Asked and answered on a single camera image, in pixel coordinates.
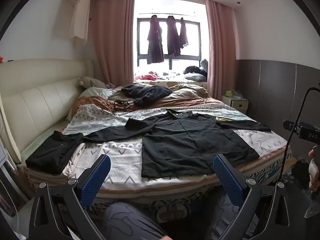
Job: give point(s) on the long dark hanging coat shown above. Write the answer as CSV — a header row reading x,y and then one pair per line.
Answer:
x,y
155,45

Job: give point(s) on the black fuzzy item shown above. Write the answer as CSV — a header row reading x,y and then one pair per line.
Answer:
x,y
192,70

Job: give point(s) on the clear plastic bag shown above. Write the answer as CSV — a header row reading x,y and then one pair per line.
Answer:
x,y
237,94

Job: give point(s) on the light green pillow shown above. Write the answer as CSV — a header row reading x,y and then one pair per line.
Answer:
x,y
95,92

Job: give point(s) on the person's right hand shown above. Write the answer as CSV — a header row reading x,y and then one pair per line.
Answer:
x,y
314,177

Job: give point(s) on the large black shirt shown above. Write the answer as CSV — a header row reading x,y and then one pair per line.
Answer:
x,y
175,145

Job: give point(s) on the clothes rod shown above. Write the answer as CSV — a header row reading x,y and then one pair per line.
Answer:
x,y
195,15

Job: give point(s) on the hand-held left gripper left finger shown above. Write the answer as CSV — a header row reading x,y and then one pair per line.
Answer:
x,y
96,180

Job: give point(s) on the cream leather bed headboard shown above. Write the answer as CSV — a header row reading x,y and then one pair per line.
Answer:
x,y
42,97

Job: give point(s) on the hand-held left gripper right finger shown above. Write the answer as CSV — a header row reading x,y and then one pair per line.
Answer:
x,y
228,180

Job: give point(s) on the grey plush toy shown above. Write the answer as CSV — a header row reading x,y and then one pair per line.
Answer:
x,y
91,82

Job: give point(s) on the beige quilt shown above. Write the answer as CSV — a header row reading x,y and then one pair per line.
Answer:
x,y
190,90

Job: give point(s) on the pale pillow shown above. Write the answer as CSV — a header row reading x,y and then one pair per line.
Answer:
x,y
196,77

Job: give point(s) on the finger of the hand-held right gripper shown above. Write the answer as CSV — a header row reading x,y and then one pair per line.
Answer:
x,y
290,125

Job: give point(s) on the folded black garment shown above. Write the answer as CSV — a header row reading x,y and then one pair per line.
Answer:
x,y
52,152

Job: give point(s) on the black knit sweater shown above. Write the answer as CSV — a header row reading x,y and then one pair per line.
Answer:
x,y
147,91

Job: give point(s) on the pink clothing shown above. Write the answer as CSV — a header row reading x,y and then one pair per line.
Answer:
x,y
147,77

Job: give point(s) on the white hanging garment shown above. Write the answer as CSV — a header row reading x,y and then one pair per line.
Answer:
x,y
80,15

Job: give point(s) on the pink curtain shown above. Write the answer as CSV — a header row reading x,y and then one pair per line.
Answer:
x,y
222,55
112,42

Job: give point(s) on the white nightstand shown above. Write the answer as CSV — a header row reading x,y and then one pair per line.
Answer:
x,y
237,103

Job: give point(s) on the patterned white green blanket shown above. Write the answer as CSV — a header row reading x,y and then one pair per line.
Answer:
x,y
120,160

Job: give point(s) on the blue grey pillow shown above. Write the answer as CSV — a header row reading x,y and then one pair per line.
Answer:
x,y
204,66

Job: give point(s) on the green item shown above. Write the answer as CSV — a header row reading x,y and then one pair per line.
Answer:
x,y
228,93

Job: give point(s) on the dark framed window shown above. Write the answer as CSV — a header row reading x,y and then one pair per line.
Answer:
x,y
170,63

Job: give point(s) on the dark hanging jacket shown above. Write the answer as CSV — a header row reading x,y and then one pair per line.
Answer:
x,y
173,37

